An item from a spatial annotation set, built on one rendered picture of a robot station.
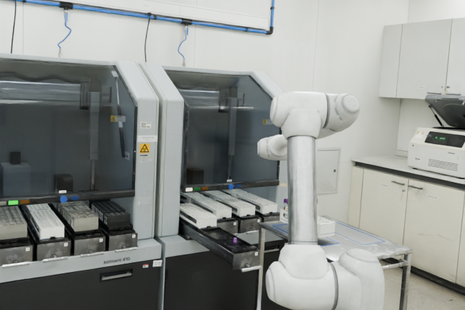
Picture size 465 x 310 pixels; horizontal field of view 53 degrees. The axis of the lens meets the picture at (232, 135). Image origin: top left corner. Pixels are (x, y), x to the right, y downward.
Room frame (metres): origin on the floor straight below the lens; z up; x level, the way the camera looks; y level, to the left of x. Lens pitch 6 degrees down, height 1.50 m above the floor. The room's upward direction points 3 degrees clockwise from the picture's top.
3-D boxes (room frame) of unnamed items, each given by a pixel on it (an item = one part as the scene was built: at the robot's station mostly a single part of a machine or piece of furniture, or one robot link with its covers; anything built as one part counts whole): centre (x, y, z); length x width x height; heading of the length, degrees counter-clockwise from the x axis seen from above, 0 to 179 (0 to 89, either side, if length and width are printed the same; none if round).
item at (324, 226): (2.23, -0.38, 0.88); 0.30 x 0.10 x 0.06; 32
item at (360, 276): (1.54, -0.45, 0.87); 0.18 x 0.16 x 0.22; 95
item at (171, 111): (2.87, 0.21, 0.81); 1.06 x 0.84 x 1.62; 32
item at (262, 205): (2.71, -0.16, 0.83); 0.30 x 0.10 x 0.06; 32
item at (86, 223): (2.09, 0.65, 0.85); 0.12 x 0.02 x 0.06; 123
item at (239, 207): (2.63, -0.03, 0.83); 0.30 x 0.10 x 0.06; 32
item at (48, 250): (2.21, 0.90, 0.78); 0.73 x 0.14 x 0.09; 32
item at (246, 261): (2.22, 0.08, 0.78); 0.73 x 0.14 x 0.09; 32
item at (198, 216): (2.38, 0.17, 0.83); 0.30 x 0.10 x 0.06; 32
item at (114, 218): (2.17, 0.52, 0.85); 0.12 x 0.02 x 0.06; 122
